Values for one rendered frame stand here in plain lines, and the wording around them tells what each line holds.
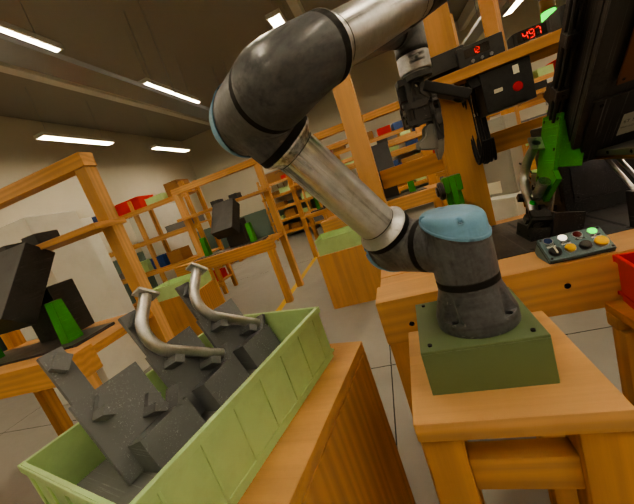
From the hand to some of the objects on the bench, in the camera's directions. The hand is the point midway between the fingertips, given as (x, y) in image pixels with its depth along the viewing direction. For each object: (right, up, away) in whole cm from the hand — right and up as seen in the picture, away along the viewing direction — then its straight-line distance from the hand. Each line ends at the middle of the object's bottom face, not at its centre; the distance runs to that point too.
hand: (441, 153), depth 79 cm
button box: (+40, -29, +7) cm, 50 cm away
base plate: (+64, -15, +29) cm, 71 cm away
